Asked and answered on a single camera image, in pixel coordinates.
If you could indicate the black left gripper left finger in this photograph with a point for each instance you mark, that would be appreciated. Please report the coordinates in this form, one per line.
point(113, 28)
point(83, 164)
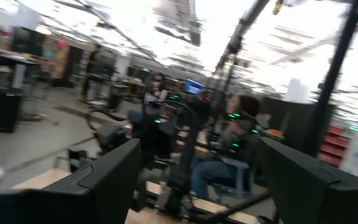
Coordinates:
point(89, 193)

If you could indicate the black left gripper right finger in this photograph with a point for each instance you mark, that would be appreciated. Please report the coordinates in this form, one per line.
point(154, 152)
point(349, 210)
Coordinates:
point(306, 193)

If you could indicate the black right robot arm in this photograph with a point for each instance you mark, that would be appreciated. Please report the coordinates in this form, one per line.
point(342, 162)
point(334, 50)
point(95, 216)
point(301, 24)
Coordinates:
point(182, 174)

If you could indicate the red storage bin rack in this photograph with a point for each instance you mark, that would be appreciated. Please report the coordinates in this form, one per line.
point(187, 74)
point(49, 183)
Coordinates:
point(334, 146)

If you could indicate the person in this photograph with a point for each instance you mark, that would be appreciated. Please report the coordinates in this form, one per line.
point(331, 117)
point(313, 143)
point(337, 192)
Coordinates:
point(157, 93)
point(92, 62)
point(211, 174)

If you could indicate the grey blue chair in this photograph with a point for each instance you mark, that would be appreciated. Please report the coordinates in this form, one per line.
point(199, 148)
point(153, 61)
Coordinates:
point(238, 177)

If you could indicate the black partition panel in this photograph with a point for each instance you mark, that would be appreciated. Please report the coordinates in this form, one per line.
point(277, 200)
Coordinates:
point(287, 124)

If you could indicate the lit blue monitor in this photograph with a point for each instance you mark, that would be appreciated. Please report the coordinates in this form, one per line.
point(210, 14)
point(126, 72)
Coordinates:
point(194, 86)

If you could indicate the black floor bin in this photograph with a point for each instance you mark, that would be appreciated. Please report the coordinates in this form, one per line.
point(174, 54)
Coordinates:
point(6, 112)

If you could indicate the distant office desk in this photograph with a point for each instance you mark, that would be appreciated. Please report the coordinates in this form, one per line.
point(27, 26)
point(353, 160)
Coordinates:
point(11, 59)

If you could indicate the black rig post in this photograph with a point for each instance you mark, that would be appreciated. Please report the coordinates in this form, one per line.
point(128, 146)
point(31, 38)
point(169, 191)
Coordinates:
point(331, 81)

